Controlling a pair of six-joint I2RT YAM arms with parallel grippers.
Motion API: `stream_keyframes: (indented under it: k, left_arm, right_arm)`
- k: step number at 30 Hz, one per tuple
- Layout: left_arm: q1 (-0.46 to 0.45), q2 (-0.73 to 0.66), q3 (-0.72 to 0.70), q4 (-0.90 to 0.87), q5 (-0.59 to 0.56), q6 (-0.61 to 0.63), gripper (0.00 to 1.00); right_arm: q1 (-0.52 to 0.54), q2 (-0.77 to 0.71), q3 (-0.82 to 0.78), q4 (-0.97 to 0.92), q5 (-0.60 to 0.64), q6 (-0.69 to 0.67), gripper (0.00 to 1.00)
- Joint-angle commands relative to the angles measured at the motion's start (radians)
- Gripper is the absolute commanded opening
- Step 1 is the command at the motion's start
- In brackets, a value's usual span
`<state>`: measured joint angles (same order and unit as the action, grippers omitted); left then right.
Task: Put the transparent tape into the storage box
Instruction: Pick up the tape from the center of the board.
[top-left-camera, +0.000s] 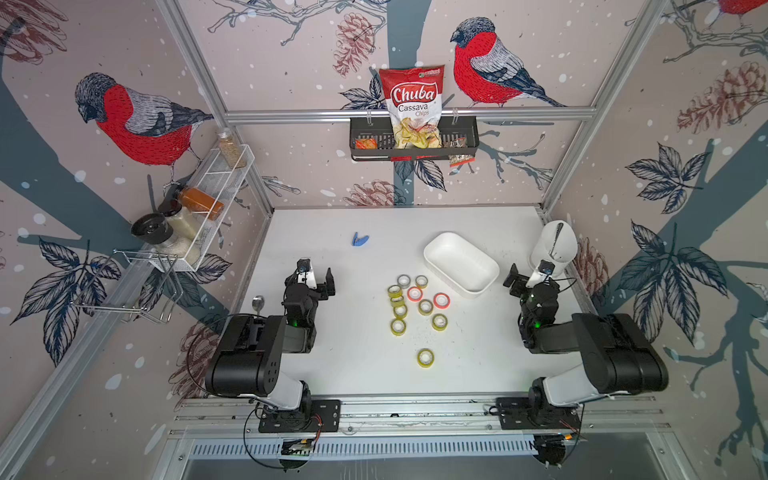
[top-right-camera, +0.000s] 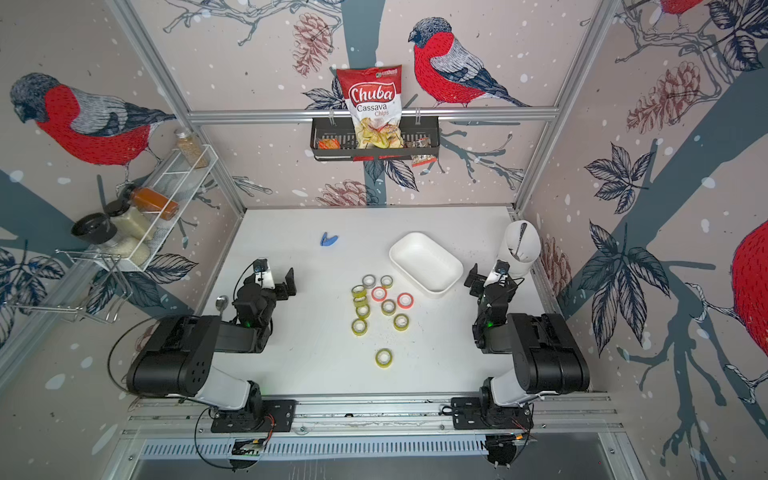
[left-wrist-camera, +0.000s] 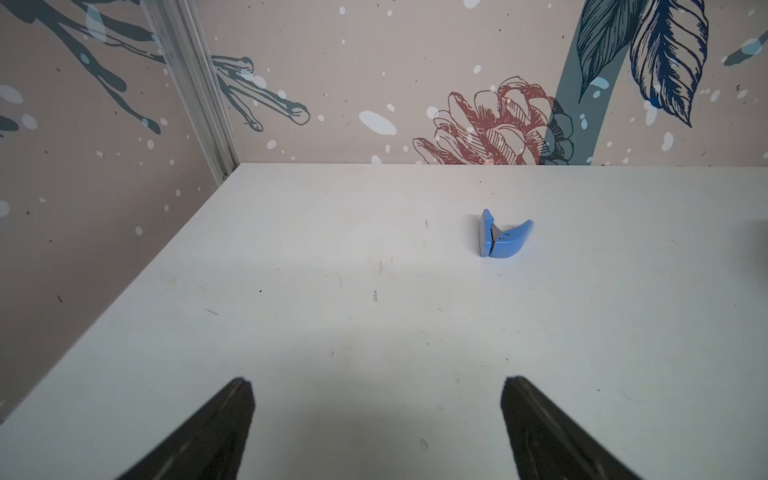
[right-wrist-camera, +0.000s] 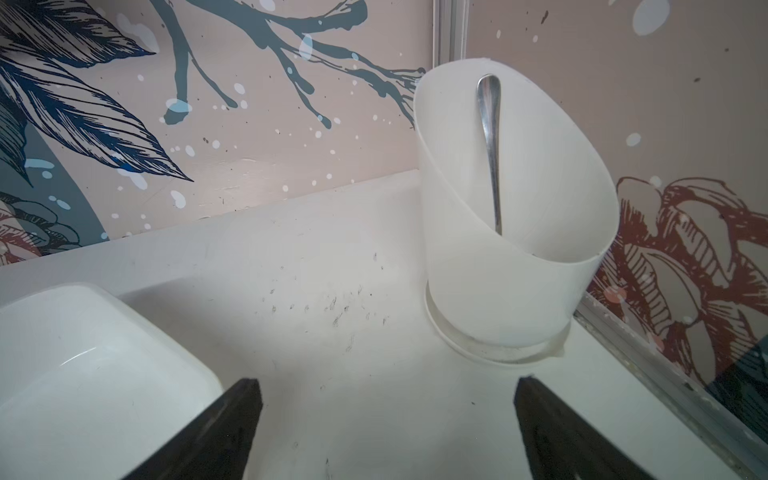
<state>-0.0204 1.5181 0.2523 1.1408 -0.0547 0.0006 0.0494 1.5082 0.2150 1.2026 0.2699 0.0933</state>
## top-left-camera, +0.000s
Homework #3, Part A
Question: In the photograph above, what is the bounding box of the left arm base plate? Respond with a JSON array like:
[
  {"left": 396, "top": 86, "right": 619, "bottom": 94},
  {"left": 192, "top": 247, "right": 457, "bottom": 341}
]
[{"left": 258, "top": 399, "right": 342, "bottom": 433}]

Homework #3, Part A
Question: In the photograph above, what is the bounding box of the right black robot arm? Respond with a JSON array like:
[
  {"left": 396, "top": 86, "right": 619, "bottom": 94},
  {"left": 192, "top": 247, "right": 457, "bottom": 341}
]
[{"left": 496, "top": 261, "right": 669, "bottom": 429}]

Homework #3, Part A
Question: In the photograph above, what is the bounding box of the white wire spice rack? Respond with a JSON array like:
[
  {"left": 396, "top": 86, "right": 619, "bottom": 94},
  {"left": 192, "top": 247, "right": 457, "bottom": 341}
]
[{"left": 151, "top": 144, "right": 255, "bottom": 273}]

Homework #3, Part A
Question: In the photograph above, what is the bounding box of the Chuba cassava chips bag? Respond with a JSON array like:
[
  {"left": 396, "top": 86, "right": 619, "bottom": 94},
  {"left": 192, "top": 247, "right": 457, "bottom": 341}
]
[{"left": 379, "top": 65, "right": 444, "bottom": 149}]

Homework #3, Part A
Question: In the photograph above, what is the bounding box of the blue tape dispenser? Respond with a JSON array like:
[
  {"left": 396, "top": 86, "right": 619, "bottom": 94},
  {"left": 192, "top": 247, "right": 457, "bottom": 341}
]
[{"left": 352, "top": 233, "right": 369, "bottom": 247}]

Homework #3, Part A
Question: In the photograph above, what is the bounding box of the clear jar on rack top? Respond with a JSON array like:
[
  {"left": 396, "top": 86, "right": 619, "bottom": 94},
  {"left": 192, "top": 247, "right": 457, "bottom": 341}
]
[{"left": 217, "top": 128, "right": 247, "bottom": 169}]

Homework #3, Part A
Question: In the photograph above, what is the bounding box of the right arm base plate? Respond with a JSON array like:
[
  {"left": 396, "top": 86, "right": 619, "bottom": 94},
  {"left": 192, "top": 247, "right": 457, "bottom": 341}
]
[{"left": 494, "top": 396, "right": 581, "bottom": 431}]

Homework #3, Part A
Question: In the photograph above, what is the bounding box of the spoon in holder cup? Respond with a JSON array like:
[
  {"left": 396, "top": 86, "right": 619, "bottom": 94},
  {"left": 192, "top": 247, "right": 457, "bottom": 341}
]
[{"left": 549, "top": 222, "right": 565, "bottom": 259}]

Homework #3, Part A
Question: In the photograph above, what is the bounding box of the black lid spice jar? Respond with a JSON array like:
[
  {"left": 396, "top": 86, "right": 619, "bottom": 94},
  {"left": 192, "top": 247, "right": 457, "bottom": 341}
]
[{"left": 130, "top": 213, "right": 179, "bottom": 252}]

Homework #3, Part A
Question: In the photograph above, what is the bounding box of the yellow tape roll front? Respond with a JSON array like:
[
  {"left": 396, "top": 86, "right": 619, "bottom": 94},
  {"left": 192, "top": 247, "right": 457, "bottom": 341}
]
[{"left": 417, "top": 348, "right": 435, "bottom": 368}]

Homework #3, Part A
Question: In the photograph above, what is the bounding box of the black wire wall basket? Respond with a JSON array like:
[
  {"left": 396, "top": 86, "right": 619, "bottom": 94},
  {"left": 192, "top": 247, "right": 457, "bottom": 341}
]
[{"left": 349, "top": 117, "right": 479, "bottom": 161}]

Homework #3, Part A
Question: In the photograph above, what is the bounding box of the red tape roll right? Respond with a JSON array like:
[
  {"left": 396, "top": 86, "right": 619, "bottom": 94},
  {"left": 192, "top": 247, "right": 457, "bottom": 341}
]
[{"left": 433, "top": 292, "right": 451, "bottom": 310}]

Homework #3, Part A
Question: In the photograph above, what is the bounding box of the metal spoon on table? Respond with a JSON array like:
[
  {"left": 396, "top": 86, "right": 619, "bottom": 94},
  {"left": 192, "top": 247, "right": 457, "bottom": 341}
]
[{"left": 251, "top": 295, "right": 265, "bottom": 316}]

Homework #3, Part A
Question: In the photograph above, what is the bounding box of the red tape roll left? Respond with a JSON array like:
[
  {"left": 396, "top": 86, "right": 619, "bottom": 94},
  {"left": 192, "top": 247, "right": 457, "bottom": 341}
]
[{"left": 407, "top": 286, "right": 423, "bottom": 302}]

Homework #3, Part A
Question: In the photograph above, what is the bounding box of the orange sauce bottle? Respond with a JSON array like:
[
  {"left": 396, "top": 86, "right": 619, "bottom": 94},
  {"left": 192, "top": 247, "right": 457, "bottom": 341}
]
[{"left": 172, "top": 185, "right": 224, "bottom": 221}]

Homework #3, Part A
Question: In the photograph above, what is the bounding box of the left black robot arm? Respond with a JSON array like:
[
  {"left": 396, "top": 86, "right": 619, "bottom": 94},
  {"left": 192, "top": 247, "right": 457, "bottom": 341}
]
[{"left": 204, "top": 258, "right": 336, "bottom": 433}]

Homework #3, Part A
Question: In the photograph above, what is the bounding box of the chrome wire holder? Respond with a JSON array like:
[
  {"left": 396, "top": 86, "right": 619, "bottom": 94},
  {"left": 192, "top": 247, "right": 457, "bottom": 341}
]
[{"left": 70, "top": 250, "right": 183, "bottom": 325}]

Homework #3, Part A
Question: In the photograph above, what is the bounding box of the white plastic storage box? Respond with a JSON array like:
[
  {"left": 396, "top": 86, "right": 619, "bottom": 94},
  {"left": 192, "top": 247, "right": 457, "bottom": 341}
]
[{"left": 423, "top": 232, "right": 500, "bottom": 299}]

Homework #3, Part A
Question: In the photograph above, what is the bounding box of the red tape roll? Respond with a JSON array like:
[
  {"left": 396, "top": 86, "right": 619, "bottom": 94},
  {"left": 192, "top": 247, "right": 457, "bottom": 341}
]
[
  {"left": 433, "top": 292, "right": 451, "bottom": 310},
  {"left": 407, "top": 286, "right": 423, "bottom": 302}
]

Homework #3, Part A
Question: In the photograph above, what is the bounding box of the white utensil holder cup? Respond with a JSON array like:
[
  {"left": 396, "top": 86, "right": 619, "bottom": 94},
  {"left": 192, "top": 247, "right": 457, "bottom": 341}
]
[{"left": 528, "top": 220, "right": 579, "bottom": 276}]

